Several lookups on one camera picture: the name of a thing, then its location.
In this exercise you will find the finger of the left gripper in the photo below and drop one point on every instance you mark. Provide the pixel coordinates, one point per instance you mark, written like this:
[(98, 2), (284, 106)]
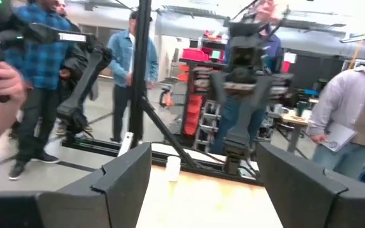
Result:
[(265, 90), (218, 88)]

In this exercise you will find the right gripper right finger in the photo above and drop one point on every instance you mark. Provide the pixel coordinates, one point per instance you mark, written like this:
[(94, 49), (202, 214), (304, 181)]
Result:
[(312, 196)]

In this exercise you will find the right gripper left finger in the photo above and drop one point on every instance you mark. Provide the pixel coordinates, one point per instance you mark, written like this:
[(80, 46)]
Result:
[(74, 202)]

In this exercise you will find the white pill bottle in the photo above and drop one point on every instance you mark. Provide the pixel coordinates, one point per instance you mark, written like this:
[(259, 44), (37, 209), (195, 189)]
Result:
[(173, 168)]

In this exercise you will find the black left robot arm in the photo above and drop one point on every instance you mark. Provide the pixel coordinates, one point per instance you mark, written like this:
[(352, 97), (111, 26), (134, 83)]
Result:
[(242, 126)]

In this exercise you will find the black robot arm with label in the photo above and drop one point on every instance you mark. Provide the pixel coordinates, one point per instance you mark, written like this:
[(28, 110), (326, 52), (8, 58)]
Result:
[(78, 85)]

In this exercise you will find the rack with red bins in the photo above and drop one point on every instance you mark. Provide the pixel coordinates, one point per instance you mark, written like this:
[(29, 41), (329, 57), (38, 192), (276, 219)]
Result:
[(193, 114)]

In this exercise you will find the dark green mug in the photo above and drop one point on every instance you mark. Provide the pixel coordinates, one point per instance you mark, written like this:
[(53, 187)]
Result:
[(301, 108)]

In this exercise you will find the small wooden table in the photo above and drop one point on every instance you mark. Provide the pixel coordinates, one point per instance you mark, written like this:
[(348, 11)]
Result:
[(293, 122)]

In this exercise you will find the white notebook with round seal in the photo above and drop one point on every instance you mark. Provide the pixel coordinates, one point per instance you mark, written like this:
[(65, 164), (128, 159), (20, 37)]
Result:
[(337, 136)]

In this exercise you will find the person's hand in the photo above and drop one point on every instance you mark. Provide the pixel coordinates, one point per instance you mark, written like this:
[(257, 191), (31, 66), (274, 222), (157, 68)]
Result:
[(2, 84)]

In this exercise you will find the white bracket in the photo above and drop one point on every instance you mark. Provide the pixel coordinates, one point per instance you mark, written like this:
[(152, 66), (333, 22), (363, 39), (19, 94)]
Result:
[(126, 143)]

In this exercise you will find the black aluminium table frame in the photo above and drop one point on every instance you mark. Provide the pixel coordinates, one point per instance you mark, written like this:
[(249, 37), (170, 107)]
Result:
[(139, 79)]

